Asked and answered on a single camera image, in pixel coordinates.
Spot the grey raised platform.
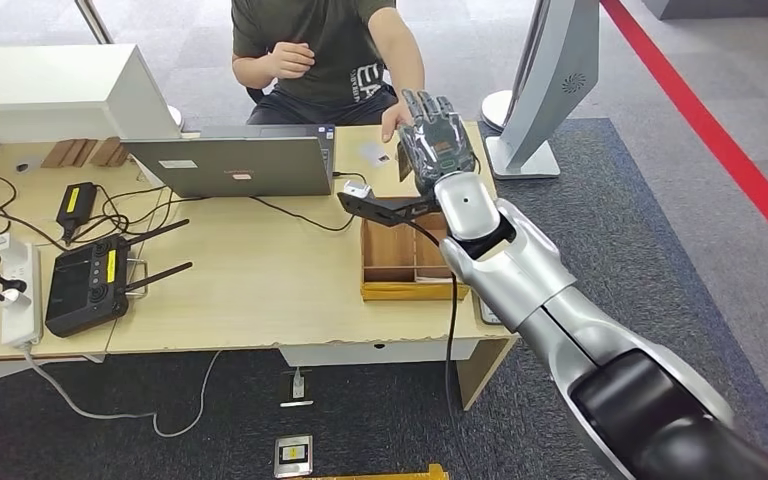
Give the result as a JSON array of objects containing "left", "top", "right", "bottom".
[{"left": 638, "top": 0, "right": 768, "bottom": 22}]

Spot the black camera bracket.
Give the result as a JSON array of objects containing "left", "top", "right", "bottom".
[{"left": 337, "top": 190, "right": 448, "bottom": 229}]

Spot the white power cable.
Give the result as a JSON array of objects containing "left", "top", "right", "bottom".
[{"left": 21, "top": 342, "right": 224, "bottom": 439}]

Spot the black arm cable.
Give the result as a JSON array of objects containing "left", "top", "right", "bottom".
[{"left": 405, "top": 219, "right": 465, "bottom": 480}]

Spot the dark grey carpet mat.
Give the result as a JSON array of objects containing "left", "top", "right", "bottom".
[{"left": 0, "top": 117, "right": 768, "bottom": 480}]

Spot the black looped cable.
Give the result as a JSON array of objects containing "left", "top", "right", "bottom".
[{"left": 0, "top": 141, "right": 68, "bottom": 304}]

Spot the black tangled adapter cable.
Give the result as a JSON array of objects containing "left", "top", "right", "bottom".
[{"left": 69, "top": 185, "right": 183, "bottom": 246}]

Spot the floor socket with plug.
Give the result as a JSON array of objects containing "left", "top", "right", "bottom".
[{"left": 279, "top": 368, "right": 315, "bottom": 409}]

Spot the grey laptop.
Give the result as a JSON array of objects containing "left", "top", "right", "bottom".
[{"left": 120, "top": 123, "right": 336, "bottom": 199}]

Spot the brown room key card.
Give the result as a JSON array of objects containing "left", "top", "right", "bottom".
[{"left": 397, "top": 140, "right": 415, "bottom": 183}]

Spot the wooden organizer tray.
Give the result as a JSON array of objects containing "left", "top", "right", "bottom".
[{"left": 360, "top": 195, "right": 470, "bottom": 303}]

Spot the person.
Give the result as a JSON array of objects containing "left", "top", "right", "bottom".
[{"left": 230, "top": 0, "right": 426, "bottom": 144}]

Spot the silver floor outlet box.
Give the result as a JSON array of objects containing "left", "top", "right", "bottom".
[{"left": 273, "top": 434, "right": 314, "bottom": 480}]

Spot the black remote controller with antennas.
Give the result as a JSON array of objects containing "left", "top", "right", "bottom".
[{"left": 44, "top": 219, "right": 194, "bottom": 338}]

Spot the white boxy cabinet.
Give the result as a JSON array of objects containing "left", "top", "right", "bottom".
[{"left": 0, "top": 43, "right": 181, "bottom": 144}]

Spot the red floor tape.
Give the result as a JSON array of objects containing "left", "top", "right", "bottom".
[{"left": 599, "top": 0, "right": 768, "bottom": 270}]

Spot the black power adapter yellow label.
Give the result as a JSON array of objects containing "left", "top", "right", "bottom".
[{"left": 55, "top": 182, "right": 99, "bottom": 245}]

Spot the wooden slat block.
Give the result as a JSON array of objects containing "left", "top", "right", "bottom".
[
  {"left": 40, "top": 138, "right": 98, "bottom": 169},
  {"left": 89, "top": 137, "right": 131, "bottom": 168}
]

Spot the yellow flat object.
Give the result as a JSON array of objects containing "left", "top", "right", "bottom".
[{"left": 304, "top": 463, "right": 450, "bottom": 480}]

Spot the metal pole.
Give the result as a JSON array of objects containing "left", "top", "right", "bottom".
[{"left": 73, "top": 0, "right": 117, "bottom": 46}]

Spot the black plug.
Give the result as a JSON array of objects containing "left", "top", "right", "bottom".
[{"left": 0, "top": 269, "right": 29, "bottom": 295}]

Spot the person's left hand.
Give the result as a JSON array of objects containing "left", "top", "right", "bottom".
[{"left": 380, "top": 100, "right": 415, "bottom": 144}]

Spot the person's right hand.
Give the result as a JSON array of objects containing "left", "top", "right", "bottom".
[{"left": 265, "top": 40, "right": 317, "bottom": 81}]

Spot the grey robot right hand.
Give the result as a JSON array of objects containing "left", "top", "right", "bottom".
[{"left": 397, "top": 89, "right": 478, "bottom": 197}]

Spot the grey kiosk stand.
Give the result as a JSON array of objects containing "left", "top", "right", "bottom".
[{"left": 483, "top": 0, "right": 601, "bottom": 181}]

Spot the white ID card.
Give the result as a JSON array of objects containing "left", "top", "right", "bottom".
[{"left": 359, "top": 142, "right": 392, "bottom": 167}]

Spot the white power strip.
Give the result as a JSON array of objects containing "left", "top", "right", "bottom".
[{"left": 0, "top": 237, "right": 43, "bottom": 348}]

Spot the black laptop charger cable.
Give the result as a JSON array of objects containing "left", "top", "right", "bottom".
[{"left": 249, "top": 171, "right": 367, "bottom": 233}]

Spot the white card reader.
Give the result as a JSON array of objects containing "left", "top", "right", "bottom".
[{"left": 476, "top": 294, "right": 505, "bottom": 326}]

